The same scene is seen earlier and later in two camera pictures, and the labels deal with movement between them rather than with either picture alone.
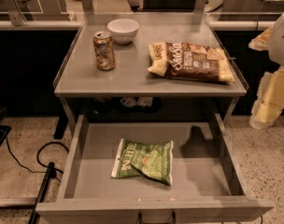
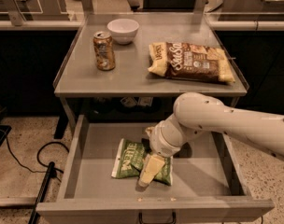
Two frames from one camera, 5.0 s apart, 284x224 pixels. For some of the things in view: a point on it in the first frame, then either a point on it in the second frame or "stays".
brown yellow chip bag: x=190 y=61 stays
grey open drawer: x=205 y=187 stays
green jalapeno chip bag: x=135 y=159 stays
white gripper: x=281 y=43 to x=160 y=143
